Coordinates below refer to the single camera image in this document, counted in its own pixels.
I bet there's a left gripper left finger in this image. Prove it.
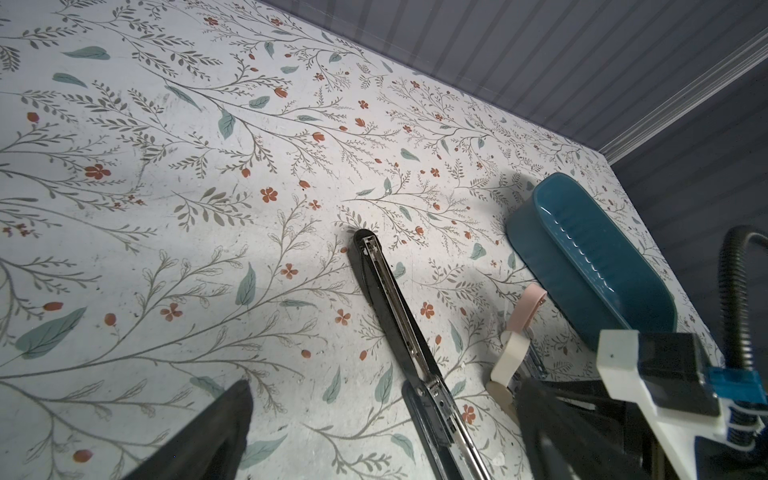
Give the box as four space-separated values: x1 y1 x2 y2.
127 380 253 480

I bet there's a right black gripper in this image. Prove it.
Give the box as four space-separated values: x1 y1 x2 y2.
540 380 666 479

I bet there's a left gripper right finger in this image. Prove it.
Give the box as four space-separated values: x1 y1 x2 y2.
516 379 649 479

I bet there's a beige mini stapler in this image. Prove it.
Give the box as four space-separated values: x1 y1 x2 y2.
485 330 531 426

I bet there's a black stapler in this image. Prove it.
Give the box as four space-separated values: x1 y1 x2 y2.
349 229 491 479

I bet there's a pink mini stapler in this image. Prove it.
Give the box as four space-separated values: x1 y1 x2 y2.
504 283 548 334

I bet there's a teal plastic tray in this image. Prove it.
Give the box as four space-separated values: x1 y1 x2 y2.
506 173 677 350

